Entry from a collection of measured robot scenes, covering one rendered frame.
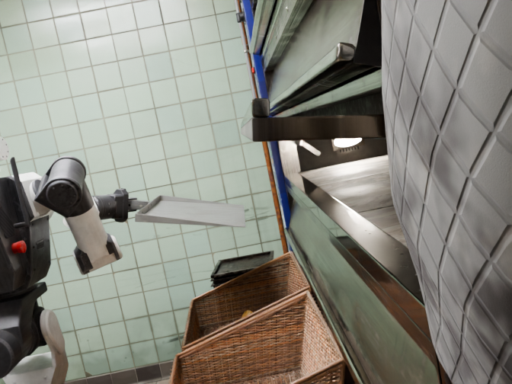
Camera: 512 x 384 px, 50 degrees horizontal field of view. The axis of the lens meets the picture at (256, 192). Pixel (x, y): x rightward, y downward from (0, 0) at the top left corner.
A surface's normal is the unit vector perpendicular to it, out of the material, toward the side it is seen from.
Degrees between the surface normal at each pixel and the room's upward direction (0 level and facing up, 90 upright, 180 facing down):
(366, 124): 90
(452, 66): 86
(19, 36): 90
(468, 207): 93
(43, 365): 9
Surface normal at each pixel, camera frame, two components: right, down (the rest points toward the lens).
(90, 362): 0.04, 0.11
